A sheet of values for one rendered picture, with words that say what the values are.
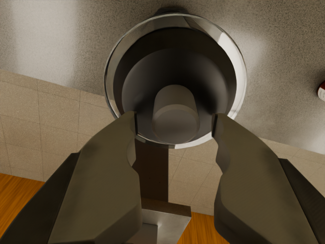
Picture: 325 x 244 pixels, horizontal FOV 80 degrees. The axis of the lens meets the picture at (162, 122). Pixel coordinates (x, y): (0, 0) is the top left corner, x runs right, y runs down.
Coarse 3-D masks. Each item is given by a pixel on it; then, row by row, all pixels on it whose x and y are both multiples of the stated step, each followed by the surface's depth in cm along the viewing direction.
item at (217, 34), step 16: (160, 16) 12; (176, 16) 12; (192, 16) 12; (128, 32) 13; (144, 32) 13; (208, 32) 12; (224, 32) 12; (128, 48) 13; (224, 48) 13; (112, 64) 14; (240, 64) 13; (112, 80) 14; (240, 80) 14; (112, 96) 15; (240, 96) 15; (112, 112) 16; (160, 144) 17; (192, 144) 17
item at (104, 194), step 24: (120, 120) 11; (96, 144) 9; (120, 144) 9; (96, 168) 8; (120, 168) 8; (72, 192) 7; (96, 192) 7; (120, 192) 7; (72, 216) 6; (96, 216) 6; (120, 216) 6; (48, 240) 6; (72, 240) 6; (96, 240) 6; (120, 240) 7
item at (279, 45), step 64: (0, 0) 31; (64, 0) 31; (128, 0) 31; (192, 0) 31; (256, 0) 30; (320, 0) 30; (0, 64) 37; (64, 64) 37; (256, 64) 36; (320, 64) 35; (256, 128) 43; (320, 128) 43
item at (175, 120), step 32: (160, 32) 12; (192, 32) 12; (128, 64) 13; (160, 64) 12; (192, 64) 12; (224, 64) 13; (128, 96) 13; (160, 96) 12; (192, 96) 13; (224, 96) 13; (160, 128) 11; (192, 128) 11
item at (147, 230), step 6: (144, 228) 63; (150, 228) 64; (156, 228) 64; (138, 234) 61; (144, 234) 62; (150, 234) 62; (156, 234) 62; (132, 240) 59; (138, 240) 60; (144, 240) 60; (150, 240) 61; (156, 240) 61
